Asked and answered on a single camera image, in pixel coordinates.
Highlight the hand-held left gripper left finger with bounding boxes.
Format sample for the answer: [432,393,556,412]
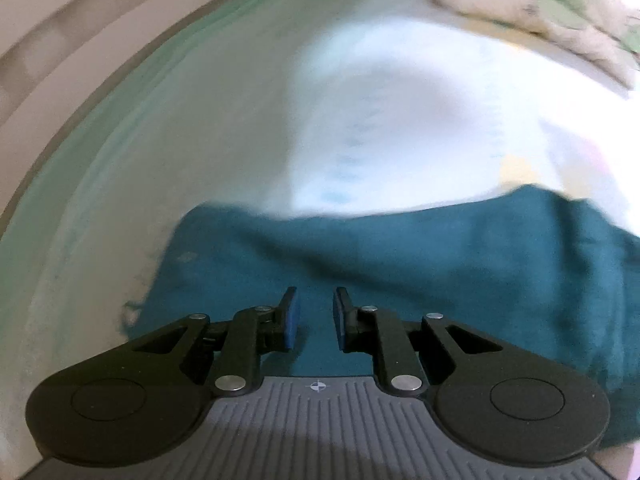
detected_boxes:
[129,286,299,397]

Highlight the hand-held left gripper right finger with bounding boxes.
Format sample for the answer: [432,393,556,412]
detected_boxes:
[333,287,505,395]

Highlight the teal pants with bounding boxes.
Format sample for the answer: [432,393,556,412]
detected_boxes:
[120,185,640,451]

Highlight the white printed bed sheet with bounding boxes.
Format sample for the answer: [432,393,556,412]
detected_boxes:
[0,0,640,480]

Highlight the floral leaf print quilt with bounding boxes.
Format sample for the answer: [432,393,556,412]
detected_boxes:
[400,0,640,86]

